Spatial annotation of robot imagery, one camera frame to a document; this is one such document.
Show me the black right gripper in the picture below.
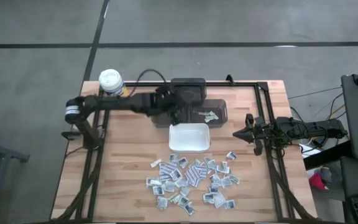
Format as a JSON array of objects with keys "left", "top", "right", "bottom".
[{"left": 232, "top": 113, "right": 269, "bottom": 156}]

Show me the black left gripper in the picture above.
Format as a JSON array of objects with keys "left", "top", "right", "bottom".
[{"left": 150, "top": 86, "right": 188, "bottom": 126}]

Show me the grey translucent plastic bin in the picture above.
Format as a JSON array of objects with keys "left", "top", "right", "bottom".
[
  {"left": 189, "top": 98, "right": 229, "bottom": 128},
  {"left": 170, "top": 77, "right": 207, "bottom": 105},
  {"left": 150, "top": 98, "right": 191, "bottom": 128}
]

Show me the white plastic bin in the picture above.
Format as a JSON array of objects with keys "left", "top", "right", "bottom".
[{"left": 168, "top": 123, "right": 211, "bottom": 154}]

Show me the blue striped bandage packet pile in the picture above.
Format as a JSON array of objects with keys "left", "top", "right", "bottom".
[{"left": 185, "top": 166, "right": 202, "bottom": 187}]

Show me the white paper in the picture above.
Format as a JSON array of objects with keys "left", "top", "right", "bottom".
[{"left": 300, "top": 143, "right": 315, "bottom": 158}]

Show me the Lysol wipes canister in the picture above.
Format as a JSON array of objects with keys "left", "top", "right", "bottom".
[{"left": 98, "top": 68, "right": 129, "bottom": 97}]

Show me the black diagonal bar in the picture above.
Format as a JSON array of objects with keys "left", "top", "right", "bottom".
[{"left": 303, "top": 141, "right": 354, "bottom": 170}]

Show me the red cloth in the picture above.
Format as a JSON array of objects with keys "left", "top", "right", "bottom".
[{"left": 308, "top": 172, "right": 328, "bottom": 191}]

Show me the grey cloth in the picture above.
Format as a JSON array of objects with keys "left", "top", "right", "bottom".
[{"left": 319, "top": 167, "right": 334, "bottom": 184}]

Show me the black table frame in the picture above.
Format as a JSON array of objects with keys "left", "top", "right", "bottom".
[{"left": 50, "top": 81, "right": 318, "bottom": 223}]

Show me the grey floor cable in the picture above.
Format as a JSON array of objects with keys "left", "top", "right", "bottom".
[{"left": 287, "top": 86, "right": 343, "bottom": 100}]

